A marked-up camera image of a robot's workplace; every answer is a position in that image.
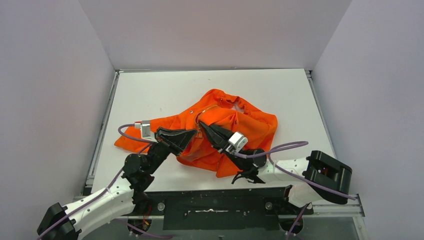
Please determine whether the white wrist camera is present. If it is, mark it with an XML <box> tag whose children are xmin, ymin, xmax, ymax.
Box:
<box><xmin>134</xmin><ymin>120</ymin><xmax>152</xmax><ymax>140</ymax></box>
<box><xmin>226</xmin><ymin>131</ymin><xmax>248</xmax><ymax>153</ymax></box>

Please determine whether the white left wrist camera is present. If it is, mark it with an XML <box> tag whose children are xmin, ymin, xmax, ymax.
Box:
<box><xmin>134</xmin><ymin>120</ymin><xmax>152</xmax><ymax>140</ymax></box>

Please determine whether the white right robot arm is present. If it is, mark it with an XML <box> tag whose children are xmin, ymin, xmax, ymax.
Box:
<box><xmin>199</xmin><ymin>121</ymin><xmax>355</xmax><ymax>214</ymax></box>

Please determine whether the aluminium table frame rail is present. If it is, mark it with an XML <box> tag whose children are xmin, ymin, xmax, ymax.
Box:
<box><xmin>86</xmin><ymin>68</ymin><xmax>369</xmax><ymax>240</ymax></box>

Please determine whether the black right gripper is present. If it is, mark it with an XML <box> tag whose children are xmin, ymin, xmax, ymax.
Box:
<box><xmin>200</xmin><ymin>118</ymin><xmax>248</xmax><ymax>170</ymax></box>

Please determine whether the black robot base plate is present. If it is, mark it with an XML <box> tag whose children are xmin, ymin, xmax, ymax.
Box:
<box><xmin>129</xmin><ymin>187</ymin><xmax>314</xmax><ymax>231</ymax></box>

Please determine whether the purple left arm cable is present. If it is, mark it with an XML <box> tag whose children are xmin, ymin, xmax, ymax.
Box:
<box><xmin>36</xmin><ymin>123</ymin><xmax>173</xmax><ymax>240</ymax></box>

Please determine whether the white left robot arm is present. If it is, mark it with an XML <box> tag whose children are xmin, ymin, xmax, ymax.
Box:
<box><xmin>36</xmin><ymin>127</ymin><xmax>197</xmax><ymax>240</ymax></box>

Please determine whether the orange zip-up jacket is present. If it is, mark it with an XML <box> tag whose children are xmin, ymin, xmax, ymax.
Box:
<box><xmin>114</xmin><ymin>88</ymin><xmax>278</xmax><ymax>179</ymax></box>

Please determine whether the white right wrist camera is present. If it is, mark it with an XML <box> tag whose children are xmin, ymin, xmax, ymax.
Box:
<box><xmin>226</xmin><ymin>131</ymin><xmax>248</xmax><ymax>153</ymax></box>

